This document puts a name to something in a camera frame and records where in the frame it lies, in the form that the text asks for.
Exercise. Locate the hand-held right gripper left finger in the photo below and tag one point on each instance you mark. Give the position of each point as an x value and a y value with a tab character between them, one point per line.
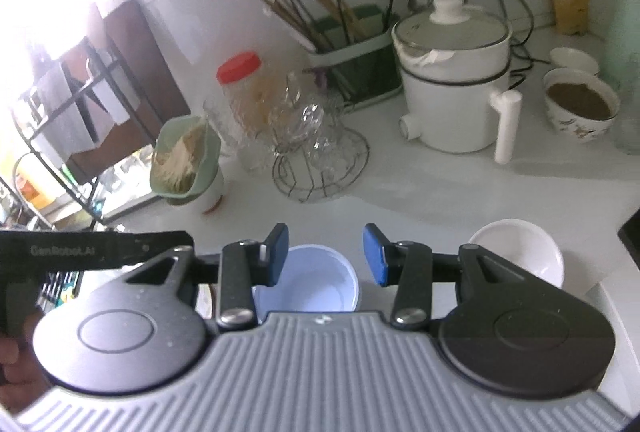
280	257

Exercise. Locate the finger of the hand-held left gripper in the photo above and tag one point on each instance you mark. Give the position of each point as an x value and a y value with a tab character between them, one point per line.
160	244

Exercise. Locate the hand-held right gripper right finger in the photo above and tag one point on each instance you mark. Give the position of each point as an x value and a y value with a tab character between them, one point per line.
375	257

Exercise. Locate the translucent plastic bowl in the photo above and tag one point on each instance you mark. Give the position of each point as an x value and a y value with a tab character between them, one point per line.
310	282

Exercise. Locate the person's left hand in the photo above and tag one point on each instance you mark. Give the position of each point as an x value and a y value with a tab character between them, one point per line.
15	367

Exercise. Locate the white ceramic cup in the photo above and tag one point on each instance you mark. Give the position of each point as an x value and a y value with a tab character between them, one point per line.
214	198

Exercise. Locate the green plastic holder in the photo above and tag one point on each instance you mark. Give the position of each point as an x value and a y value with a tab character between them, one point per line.
200	184

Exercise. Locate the yellow container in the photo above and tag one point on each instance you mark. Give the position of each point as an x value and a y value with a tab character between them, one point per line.
30	184

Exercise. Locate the clear glass pitcher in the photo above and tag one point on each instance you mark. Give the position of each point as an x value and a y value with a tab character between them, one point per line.
130	174

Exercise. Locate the bundle of pale sticks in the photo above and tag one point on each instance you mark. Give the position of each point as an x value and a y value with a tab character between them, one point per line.
175	162

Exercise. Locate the clear drinking glass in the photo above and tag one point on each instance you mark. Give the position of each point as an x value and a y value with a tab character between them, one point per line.
295	112
327	137

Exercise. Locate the ribbed clear glass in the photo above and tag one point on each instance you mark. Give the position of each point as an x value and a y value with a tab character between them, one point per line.
220	127

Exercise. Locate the grey hanging cloth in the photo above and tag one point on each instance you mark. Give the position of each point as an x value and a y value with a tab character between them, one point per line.
65	112

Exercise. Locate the white ceramic bowl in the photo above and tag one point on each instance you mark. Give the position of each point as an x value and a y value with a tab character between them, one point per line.
520	247

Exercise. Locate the black metal rack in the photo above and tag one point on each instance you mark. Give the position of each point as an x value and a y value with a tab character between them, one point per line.
75	93

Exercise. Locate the white hanging cloth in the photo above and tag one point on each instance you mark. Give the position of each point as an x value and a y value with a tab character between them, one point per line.
112	92

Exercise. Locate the white electric cooking pot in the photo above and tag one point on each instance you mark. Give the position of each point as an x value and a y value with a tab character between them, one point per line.
445	112

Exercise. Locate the dark wooden cutting board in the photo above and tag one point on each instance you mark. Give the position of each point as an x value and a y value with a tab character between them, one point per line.
145	62

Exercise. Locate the clear jar with red lid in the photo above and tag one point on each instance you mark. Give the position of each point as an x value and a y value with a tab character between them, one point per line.
240	72

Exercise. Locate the white and green chopstick holder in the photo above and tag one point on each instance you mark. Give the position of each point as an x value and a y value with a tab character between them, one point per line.
360	57

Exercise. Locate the bundle of chopsticks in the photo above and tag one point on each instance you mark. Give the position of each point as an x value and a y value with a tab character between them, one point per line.
300	17

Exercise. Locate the patterned bowl with brown contents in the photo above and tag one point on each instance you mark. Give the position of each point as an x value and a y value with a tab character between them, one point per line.
580	127

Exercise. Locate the black flat appliance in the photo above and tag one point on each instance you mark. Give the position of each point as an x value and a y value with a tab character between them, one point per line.
631	237

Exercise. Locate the small white bowl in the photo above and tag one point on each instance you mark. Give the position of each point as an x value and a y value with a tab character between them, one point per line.
575	60

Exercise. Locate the pale green pitcher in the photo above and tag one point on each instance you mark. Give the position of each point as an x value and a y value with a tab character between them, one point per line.
625	37

